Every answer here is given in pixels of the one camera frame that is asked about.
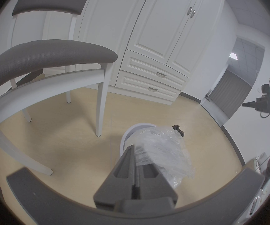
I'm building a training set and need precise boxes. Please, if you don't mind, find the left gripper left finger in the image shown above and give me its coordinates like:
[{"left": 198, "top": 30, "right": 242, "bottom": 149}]
[{"left": 94, "top": 145, "right": 135, "bottom": 211}]

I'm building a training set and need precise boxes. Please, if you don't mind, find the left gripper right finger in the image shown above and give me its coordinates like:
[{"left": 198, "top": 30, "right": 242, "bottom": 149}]
[{"left": 136, "top": 163, "right": 179, "bottom": 207}]

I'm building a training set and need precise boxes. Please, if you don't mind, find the clear plastic bag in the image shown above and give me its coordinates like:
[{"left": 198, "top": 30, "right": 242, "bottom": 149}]
[{"left": 134, "top": 125, "right": 195, "bottom": 189}]

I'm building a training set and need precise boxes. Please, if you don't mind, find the white trash bin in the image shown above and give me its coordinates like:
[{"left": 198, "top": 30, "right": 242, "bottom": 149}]
[{"left": 120, "top": 123, "right": 184, "bottom": 189}]

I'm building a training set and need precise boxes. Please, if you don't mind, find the grey curtain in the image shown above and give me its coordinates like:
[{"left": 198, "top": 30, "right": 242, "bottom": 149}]
[{"left": 211, "top": 69, "right": 252, "bottom": 126}]

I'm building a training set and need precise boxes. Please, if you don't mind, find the white wardrobe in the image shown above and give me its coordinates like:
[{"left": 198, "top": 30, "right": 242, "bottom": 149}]
[{"left": 41, "top": 0, "right": 225, "bottom": 105}]

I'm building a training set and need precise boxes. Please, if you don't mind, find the white chair grey seat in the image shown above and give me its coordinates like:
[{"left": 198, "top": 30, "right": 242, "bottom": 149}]
[{"left": 0, "top": 0, "right": 118, "bottom": 175}]

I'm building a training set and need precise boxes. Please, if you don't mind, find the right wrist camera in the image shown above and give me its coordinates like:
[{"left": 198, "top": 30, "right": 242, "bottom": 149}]
[{"left": 261, "top": 84, "right": 270, "bottom": 98}]

